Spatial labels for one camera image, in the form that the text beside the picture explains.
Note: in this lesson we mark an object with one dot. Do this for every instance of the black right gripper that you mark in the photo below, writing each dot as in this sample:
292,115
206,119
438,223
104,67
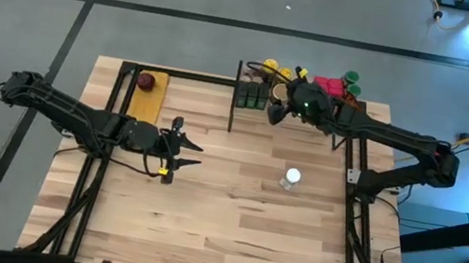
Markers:
311,106

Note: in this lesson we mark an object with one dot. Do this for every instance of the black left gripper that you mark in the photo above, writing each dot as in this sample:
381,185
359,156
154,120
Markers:
139,135

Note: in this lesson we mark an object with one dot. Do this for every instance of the yellow lidded spice jar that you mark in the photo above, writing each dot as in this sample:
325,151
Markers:
285,74
270,65

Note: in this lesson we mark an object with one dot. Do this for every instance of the white lidded clear spice jar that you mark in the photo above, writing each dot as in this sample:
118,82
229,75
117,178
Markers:
292,177

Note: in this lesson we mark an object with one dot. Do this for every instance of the orange brown spice pouch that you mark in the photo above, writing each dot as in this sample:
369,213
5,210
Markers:
353,102

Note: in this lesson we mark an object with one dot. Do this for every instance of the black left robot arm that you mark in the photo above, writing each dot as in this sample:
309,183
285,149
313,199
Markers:
59,108

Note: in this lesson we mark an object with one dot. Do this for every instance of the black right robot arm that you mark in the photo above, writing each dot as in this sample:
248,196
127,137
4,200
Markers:
403,139

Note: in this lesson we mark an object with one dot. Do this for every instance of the wooden shelf with black legs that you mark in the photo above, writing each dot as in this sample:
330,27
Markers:
291,131

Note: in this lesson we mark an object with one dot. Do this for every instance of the dark red apple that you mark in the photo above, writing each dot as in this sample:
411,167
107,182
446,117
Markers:
146,81

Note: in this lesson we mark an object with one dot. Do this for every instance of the small white floor scrap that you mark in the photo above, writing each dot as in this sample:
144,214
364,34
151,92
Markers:
288,7

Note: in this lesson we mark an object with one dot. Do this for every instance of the black diagonal beam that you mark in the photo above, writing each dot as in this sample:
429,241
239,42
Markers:
449,236

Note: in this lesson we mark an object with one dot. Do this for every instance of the black aluminium rig frame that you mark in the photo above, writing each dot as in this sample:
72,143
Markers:
187,75

